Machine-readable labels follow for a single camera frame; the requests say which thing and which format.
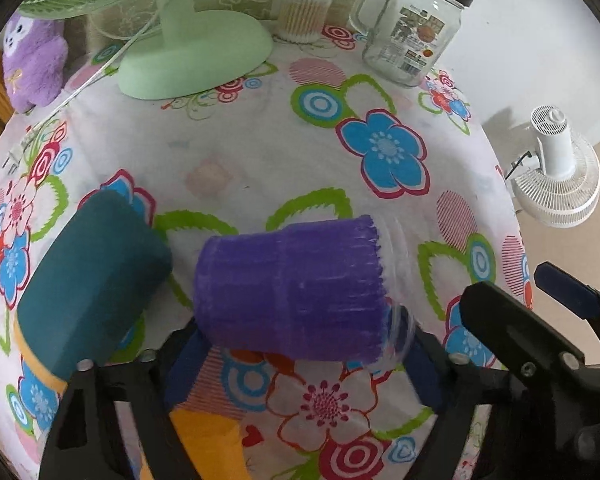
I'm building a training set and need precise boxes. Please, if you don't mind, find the glass jar green lid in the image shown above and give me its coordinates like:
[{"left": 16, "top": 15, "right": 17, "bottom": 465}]
[{"left": 349, "top": 0, "right": 472, "bottom": 87}]

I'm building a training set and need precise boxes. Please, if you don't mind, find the white floor fan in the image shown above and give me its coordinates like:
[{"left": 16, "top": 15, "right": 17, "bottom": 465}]
[{"left": 505, "top": 105, "right": 600, "bottom": 229}]

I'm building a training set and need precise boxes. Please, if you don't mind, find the purple plush toy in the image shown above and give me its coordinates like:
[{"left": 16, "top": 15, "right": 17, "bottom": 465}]
[{"left": 2, "top": 12, "right": 69, "bottom": 114}]

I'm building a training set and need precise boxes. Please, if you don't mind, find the white fan power cable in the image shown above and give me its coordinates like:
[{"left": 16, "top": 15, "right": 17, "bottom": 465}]
[{"left": 2, "top": 8, "right": 162, "bottom": 172}]

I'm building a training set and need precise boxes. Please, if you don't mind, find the purple plastic cup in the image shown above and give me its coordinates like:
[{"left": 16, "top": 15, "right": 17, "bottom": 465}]
[{"left": 193, "top": 214, "right": 415, "bottom": 370}]

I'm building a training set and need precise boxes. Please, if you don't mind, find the cotton swab container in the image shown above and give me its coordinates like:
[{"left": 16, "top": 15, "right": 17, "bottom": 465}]
[{"left": 275, "top": 0, "right": 332, "bottom": 44}]

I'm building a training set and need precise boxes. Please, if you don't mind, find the floral tablecloth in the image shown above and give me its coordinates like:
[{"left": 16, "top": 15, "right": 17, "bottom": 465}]
[{"left": 0, "top": 26, "right": 532, "bottom": 479}]

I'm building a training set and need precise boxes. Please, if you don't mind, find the teal cup yellow rim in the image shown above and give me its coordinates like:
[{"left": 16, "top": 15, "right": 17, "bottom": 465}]
[{"left": 14, "top": 191, "right": 172, "bottom": 393}]

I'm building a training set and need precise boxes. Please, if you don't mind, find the green desk fan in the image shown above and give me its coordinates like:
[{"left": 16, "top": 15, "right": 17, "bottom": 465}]
[{"left": 18, "top": 0, "right": 273, "bottom": 101}]

